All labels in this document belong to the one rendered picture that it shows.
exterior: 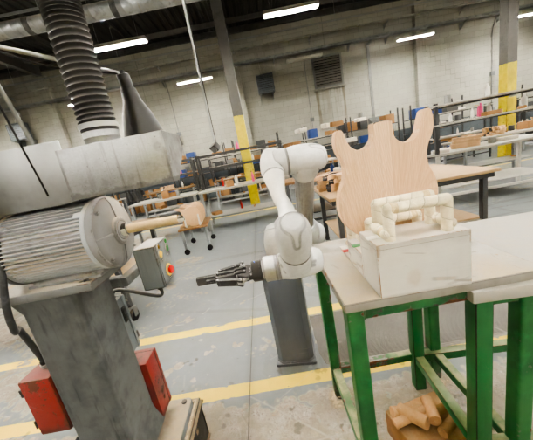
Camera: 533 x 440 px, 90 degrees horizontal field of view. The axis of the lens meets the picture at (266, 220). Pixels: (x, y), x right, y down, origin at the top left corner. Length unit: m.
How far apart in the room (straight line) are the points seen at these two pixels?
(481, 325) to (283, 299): 1.05
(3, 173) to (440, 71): 14.28
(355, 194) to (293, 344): 1.27
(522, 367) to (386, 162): 0.82
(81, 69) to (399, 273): 1.05
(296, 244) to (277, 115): 11.39
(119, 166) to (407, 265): 0.87
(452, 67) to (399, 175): 13.80
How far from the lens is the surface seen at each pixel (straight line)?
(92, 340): 1.20
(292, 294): 1.79
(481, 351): 1.23
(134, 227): 1.04
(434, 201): 0.89
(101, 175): 0.90
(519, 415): 1.47
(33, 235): 1.12
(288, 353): 2.04
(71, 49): 0.98
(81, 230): 1.01
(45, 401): 1.44
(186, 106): 12.46
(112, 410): 1.36
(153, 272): 1.32
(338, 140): 0.97
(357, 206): 1.01
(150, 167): 0.84
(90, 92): 0.95
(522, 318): 1.22
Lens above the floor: 1.41
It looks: 13 degrees down
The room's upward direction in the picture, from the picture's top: 11 degrees counter-clockwise
